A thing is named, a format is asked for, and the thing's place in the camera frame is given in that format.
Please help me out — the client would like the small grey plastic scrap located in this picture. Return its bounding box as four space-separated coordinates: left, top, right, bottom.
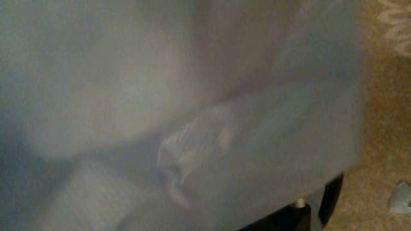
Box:
389 181 411 214

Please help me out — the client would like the translucent white garbage bag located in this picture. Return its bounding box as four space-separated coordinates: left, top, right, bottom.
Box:
0 0 370 231

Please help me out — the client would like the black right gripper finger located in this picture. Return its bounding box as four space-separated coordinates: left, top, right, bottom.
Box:
316 173 344 226

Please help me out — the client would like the tan patterned rug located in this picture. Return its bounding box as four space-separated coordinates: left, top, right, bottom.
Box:
320 0 411 231

